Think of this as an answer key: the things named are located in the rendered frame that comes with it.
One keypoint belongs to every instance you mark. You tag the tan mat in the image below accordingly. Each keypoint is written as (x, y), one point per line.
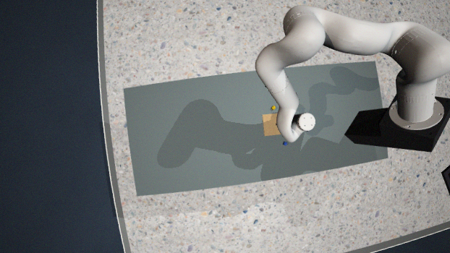
(269, 124)

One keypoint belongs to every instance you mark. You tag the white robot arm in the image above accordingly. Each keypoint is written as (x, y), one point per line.
(423, 54)

